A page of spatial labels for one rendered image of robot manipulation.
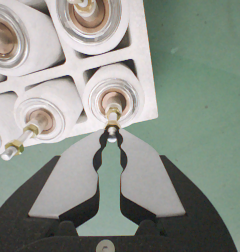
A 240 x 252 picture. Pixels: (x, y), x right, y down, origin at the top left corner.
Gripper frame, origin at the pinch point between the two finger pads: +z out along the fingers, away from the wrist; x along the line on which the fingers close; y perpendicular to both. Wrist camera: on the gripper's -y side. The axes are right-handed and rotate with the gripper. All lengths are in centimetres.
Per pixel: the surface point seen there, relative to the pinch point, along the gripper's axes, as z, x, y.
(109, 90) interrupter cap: 9.8, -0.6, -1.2
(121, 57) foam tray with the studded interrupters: 17.1, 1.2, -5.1
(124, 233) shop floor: 35, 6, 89
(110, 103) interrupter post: 7.2, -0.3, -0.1
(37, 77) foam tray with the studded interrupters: 17.1, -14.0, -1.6
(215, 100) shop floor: 35.1, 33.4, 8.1
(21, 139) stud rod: 4.0, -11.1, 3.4
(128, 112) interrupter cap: 9.7, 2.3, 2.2
